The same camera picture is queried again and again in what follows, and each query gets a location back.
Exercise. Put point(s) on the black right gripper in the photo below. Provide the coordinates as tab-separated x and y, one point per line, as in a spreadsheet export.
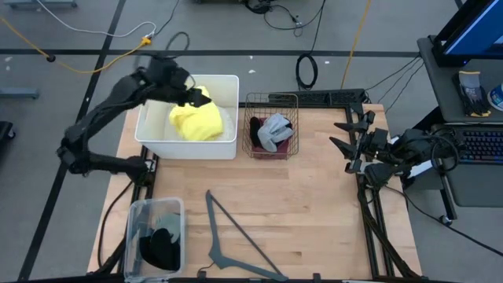
373	145

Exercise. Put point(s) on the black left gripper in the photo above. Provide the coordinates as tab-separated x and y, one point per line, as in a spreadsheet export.
171	78

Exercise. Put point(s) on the yellow cloth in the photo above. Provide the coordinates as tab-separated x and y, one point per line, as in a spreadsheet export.
196	123

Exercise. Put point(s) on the white cloth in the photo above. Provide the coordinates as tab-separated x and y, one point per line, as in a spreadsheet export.
229	123

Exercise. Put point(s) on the light grey textured cloth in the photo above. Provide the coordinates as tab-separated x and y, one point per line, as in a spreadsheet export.
280	123

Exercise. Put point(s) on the smooth light grey cloth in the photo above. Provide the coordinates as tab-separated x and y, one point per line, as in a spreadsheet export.
269	141

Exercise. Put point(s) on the large black cloth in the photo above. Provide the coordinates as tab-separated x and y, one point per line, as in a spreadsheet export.
161	251

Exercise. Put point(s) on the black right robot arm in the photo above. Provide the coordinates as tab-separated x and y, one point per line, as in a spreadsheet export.
416	147

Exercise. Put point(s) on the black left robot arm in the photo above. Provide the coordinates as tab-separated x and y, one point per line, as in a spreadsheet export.
98	110

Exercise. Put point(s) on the white perforated plastic bin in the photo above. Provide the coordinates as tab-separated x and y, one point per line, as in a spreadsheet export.
188	151

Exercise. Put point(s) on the black power strip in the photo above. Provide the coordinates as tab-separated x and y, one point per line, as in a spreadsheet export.
314	97

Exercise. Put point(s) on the grey desk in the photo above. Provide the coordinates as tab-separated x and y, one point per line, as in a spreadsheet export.
444	90

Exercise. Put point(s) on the grey work glove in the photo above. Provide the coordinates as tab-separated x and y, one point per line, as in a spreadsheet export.
471	94

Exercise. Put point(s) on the black keyboard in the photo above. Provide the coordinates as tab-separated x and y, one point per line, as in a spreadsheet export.
481	146

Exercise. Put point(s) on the grey plastic hanger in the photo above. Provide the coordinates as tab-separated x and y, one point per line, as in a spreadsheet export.
214	236

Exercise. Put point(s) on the clear plastic bin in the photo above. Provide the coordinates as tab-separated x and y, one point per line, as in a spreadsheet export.
133	236

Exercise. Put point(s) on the white round container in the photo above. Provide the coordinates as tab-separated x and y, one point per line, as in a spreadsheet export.
497	97

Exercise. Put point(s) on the computer monitor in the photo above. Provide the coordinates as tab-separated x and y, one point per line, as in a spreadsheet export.
471	31

